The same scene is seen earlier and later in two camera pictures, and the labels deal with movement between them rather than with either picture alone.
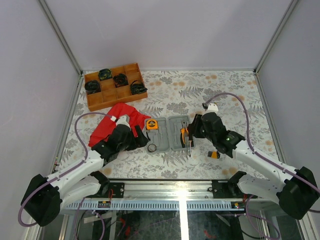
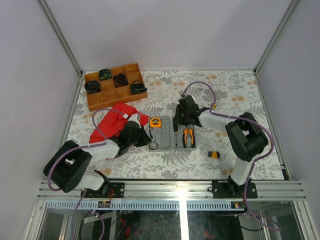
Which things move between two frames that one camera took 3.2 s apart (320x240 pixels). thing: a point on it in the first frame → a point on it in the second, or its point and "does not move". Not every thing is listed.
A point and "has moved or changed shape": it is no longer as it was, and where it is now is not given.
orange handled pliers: (184, 131) has moved or changed shape
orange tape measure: (152, 124) has moved or changed shape
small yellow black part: (213, 154) does not move
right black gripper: (197, 122) → (177, 120)
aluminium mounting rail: (168, 190) does not move
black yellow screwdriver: (190, 140) → (176, 130)
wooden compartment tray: (111, 95) does not move
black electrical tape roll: (151, 147) has moved or changed shape
